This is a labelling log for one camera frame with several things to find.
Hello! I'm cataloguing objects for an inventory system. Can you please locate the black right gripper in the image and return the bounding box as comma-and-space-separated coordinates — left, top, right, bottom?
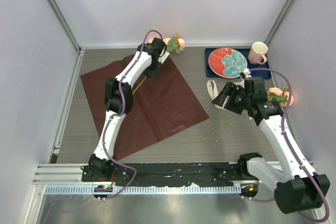
212, 82, 252, 115

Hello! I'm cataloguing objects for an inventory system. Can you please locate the dark red wrapping paper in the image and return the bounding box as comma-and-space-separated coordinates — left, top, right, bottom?
80, 55, 209, 160

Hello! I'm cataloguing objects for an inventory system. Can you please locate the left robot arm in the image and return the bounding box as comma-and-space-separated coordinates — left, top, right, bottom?
81, 38, 169, 182

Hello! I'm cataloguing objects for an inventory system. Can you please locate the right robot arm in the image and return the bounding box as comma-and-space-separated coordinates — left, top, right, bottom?
207, 77, 330, 214

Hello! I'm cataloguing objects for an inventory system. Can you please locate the cream ribbon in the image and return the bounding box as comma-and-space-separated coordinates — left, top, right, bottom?
207, 80, 244, 110

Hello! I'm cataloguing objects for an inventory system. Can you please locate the red and teal plate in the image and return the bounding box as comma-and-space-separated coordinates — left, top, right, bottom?
208, 48, 248, 79

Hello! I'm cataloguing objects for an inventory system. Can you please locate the blue tray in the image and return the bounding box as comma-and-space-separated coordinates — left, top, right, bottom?
204, 48, 271, 79

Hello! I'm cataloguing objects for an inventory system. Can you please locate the pink mug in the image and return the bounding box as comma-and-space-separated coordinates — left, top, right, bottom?
248, 41, 268, 65

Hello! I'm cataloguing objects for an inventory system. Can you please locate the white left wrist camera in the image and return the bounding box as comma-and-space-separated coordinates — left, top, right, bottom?
158, 51, 170, 64

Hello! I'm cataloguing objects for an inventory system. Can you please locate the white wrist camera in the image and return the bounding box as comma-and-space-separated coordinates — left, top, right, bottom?
158, 51, 170, 64
240, 68, 251, 79

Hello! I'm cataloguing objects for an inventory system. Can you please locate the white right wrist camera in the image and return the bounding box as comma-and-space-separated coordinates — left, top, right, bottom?
240, 68, 251, 79

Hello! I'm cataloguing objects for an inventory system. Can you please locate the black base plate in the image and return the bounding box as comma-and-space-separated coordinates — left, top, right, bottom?
81, 162, 257, 187

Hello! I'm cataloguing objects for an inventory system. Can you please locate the aluminium front rail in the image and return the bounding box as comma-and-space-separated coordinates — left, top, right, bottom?
33, 161, 321, 196

